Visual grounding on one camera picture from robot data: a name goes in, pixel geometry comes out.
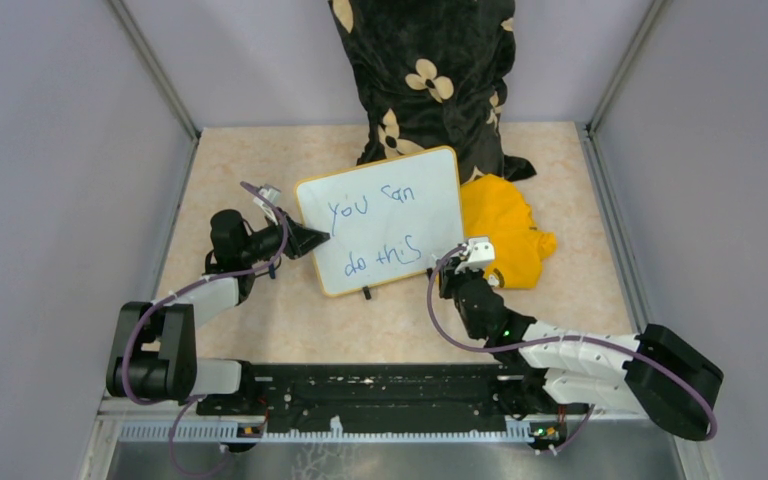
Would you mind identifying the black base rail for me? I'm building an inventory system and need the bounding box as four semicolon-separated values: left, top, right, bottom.
196;363;587;440

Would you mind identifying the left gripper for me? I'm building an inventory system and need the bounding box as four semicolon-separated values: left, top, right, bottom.
241;206;329;265

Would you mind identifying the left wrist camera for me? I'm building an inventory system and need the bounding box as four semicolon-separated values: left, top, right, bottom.
254;184;281;225

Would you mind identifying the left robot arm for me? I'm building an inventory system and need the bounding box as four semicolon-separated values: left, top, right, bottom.
106;209;330;414

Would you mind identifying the purple cable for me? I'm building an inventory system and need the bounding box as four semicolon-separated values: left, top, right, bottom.
426;245;719;442
122;181;291;480

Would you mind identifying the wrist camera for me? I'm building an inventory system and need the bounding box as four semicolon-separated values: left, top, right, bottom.
455;236;496;274
254;184;281;225

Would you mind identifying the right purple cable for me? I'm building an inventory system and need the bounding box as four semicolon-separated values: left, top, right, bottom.
426;245;719;442

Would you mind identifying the black floral blanket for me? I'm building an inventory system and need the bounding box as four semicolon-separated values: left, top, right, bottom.
328;0;537;183

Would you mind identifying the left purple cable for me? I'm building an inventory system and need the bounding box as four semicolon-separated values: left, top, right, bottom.
122;181;291;480

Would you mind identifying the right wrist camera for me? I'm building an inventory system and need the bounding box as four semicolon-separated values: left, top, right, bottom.
455;236;496;274

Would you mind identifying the yellow-framed whiteboard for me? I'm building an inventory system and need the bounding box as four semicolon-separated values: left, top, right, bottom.
295;146;465;297

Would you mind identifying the yellow t-shirt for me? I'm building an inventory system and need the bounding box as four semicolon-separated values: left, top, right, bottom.
460;174;558;290

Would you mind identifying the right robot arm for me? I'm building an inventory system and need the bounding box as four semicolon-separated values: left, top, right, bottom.
437;266;724;441

